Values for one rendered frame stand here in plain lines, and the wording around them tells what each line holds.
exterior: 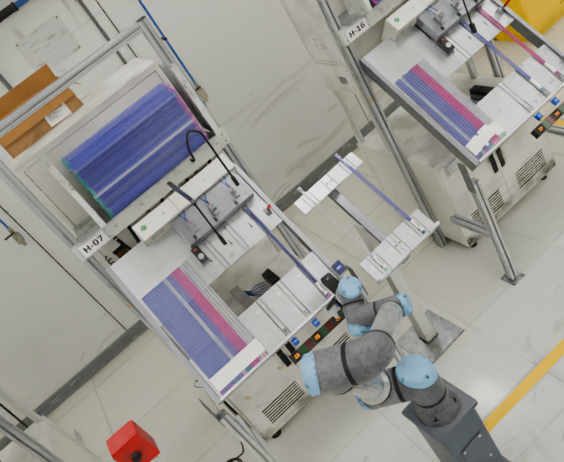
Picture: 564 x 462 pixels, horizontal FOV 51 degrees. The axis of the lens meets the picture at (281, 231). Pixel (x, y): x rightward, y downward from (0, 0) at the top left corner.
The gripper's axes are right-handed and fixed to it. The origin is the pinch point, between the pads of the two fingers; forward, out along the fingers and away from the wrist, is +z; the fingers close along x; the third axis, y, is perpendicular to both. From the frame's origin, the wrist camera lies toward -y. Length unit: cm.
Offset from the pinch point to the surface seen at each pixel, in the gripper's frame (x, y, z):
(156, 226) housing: -33, -71, 2
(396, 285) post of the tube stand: 30.5, 10.5, 36.3
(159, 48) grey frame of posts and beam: 11, -114, -30
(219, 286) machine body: -27, -51, 71
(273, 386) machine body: -40, 5, 61
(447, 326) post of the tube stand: 42, 41, 66
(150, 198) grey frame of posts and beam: -27, -81, -1
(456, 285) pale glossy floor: 65, 30, 78
